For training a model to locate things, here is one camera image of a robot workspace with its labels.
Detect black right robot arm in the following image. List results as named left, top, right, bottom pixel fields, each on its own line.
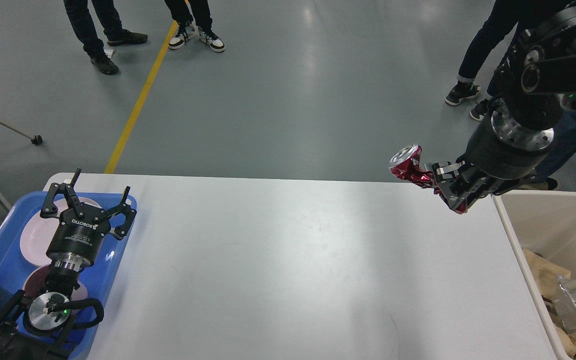
left=432, top=0, right=576, bottom=214

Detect crushed red can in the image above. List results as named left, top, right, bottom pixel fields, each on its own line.
left=388, top=143, right=445, bottom=203

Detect person in black trousers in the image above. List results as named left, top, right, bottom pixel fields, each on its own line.
left=165, top=0, right=226, bottom=53

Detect brown paper bag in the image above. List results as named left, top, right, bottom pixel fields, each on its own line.
left=522, top=248, right=572, bottom=281

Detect person in dark trousers left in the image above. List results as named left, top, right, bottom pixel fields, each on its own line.
left=62, top=0, right=148, bottom=76

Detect pink plate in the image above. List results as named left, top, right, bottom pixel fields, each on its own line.
left=19, top=197, right=104, bottom=268

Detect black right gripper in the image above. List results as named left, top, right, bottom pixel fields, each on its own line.
left=431, top=107, right=555, bottom=214

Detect pink mug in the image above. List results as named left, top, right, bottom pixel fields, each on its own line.
left=22, top=264, right=89, bottom=301

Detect person with black sneakers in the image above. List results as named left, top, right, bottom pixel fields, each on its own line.
left=445, top=0, right=539, bottom=107

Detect beige plastic bin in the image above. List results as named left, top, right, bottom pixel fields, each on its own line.
left=493, top=190, right=576, bottom=360

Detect brown paper ball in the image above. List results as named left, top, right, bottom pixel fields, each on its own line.
left=535, top=273, right=568, bottom=322

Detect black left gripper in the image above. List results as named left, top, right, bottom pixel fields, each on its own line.
left=39, top=168, right=137, bottom=265

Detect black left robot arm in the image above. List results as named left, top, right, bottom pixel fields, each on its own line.
left=0, top=170, right=137, bottom=360

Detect aluminium foil tray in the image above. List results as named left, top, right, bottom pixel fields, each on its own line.
left=554, top=278, right=576, bottom=334

